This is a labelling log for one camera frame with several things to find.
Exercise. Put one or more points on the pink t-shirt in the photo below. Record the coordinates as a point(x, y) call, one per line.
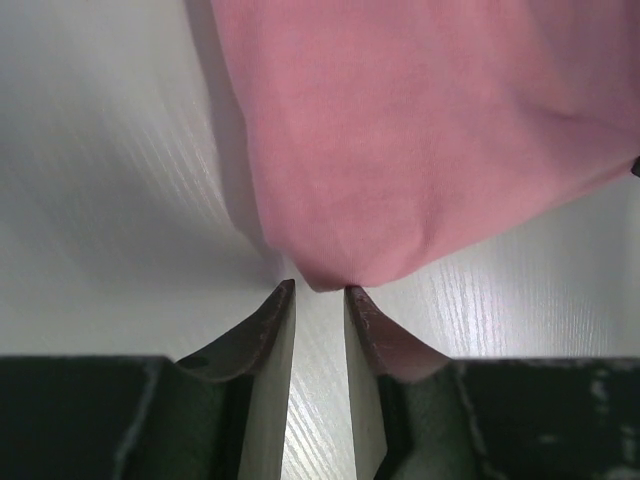
point(384, 135)

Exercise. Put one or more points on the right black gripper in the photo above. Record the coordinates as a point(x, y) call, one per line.
point(635, 170)

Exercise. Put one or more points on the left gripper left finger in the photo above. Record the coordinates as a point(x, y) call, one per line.
point(218, 413)

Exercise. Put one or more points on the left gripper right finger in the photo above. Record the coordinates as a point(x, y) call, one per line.
point(418, 414)

